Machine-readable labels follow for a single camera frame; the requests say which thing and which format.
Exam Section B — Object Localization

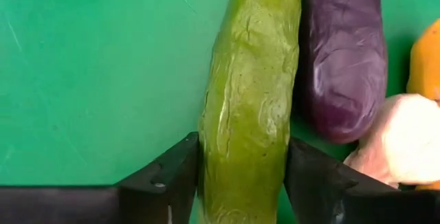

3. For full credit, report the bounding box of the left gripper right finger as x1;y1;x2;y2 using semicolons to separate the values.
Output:
283;136;440;224

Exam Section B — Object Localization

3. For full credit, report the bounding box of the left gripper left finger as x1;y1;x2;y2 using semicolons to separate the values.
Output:
0;131;201;224

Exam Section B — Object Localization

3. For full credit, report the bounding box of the orange fruit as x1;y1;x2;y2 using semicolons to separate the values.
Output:
406;17;440;101

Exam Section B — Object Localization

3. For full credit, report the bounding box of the green cucumber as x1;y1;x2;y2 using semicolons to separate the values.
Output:
197;0;304;224

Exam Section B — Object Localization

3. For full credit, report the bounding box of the beige garlic bulb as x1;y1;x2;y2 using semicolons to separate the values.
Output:
342;92;440;189

